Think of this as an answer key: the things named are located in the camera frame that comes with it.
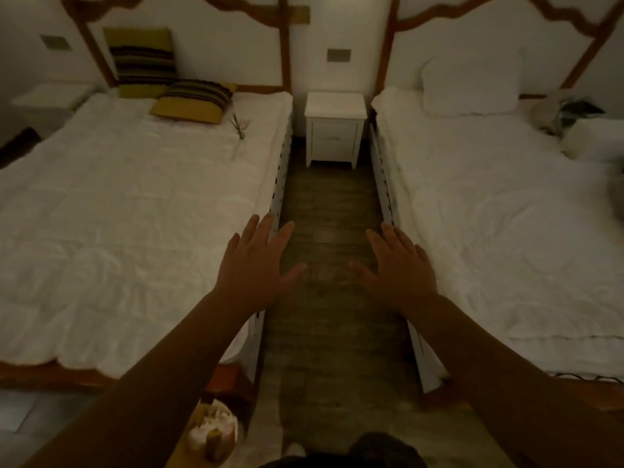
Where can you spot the person's left white shoe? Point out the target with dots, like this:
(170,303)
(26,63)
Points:
(295,450)

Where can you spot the person's right hand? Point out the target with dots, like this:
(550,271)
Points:
(404,277)

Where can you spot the curved wooden headboard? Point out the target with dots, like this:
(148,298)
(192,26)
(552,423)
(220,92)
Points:
(385,53)
(284,53)

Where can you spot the person's left leg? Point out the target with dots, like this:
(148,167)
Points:
(312,462)

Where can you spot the person's leg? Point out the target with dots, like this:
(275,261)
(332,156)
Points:
(312,462)
(385,450)

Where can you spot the person's left hand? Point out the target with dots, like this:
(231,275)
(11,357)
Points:
(253,272)

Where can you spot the brass wall switch plate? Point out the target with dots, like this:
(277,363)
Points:
(339,55)
(55,42)

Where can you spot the rumpled light fabric bundle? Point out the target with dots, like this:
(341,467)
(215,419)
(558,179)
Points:
(565,114)

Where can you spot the white pillow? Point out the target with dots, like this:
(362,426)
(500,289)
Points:
(470,85)

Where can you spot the rolled white bedding bundle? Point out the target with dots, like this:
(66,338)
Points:
(595,141)

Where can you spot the white quilted bed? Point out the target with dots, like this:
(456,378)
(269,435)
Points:
(49,104)
(512,214)
(122,214)

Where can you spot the white nightstand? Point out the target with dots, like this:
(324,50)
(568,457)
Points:
(335,131)

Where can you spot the reed diffuser with black sticks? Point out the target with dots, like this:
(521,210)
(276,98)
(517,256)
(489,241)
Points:
(239,125)

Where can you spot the person's right leg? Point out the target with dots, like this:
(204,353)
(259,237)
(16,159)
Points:
(385,450)

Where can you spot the person's right forearm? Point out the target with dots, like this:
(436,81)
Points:
(512,385)

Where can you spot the person's left forearm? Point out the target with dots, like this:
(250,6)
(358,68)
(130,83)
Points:
(146,394)

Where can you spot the striped yellow pillow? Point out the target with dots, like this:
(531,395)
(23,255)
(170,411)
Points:
(141,58)
(190,102)

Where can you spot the wooden wall plank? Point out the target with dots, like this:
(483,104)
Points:
(297,14)

